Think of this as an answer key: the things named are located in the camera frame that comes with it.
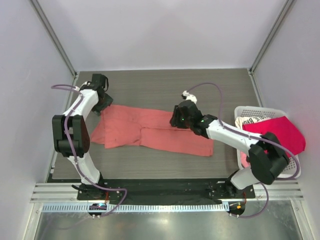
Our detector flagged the light pink garment in basket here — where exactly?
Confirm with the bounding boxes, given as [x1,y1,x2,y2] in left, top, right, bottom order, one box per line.
[240,152,250,168]

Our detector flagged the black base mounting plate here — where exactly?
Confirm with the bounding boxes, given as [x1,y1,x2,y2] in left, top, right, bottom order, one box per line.
[72,178,256,206]

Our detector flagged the magenta t-shirt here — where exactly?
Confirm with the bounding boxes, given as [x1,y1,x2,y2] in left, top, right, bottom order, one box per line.
[243,116,306,156]

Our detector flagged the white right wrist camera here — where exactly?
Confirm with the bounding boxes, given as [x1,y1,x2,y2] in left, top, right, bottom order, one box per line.
[181,90,198,104]

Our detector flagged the salmon pink t-shirt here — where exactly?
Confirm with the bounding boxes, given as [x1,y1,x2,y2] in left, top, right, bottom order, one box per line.
[90,105,214,157]

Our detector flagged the cream printed t-shirt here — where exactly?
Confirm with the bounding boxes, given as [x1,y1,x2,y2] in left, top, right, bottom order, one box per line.
[235,116,271,130]

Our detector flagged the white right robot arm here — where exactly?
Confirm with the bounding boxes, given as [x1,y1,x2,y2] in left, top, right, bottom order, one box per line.
[169,100,290,198]

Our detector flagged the white perforated plastic basket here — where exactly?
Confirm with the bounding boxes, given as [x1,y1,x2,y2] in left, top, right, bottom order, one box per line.
[234,106,297,179]

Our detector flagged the white slotted cable duct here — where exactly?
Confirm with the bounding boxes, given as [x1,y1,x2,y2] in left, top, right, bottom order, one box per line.
[42,202,229,214]

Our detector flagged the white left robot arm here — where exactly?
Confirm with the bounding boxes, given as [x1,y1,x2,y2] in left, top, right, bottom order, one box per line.
[51,73,113,200]

